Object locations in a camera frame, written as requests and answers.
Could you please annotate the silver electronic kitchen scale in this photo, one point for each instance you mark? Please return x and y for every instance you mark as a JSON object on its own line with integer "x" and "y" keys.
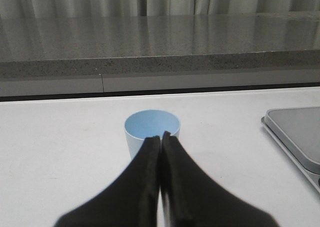
{"x": 297, "y": 132}

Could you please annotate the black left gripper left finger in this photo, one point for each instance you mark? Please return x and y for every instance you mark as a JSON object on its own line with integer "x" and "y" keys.
{"x": 130, "y": 201}

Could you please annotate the white pleated curtain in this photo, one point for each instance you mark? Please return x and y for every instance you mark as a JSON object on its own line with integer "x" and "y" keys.
{"x": 15, "y": 9}

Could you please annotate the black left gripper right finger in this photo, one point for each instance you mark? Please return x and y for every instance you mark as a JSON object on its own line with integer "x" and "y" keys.
{"x": 191, "y": 198}

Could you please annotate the light blue plastic cup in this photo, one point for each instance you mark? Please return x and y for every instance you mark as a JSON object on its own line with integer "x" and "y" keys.
{"x": 149, "y": 123}

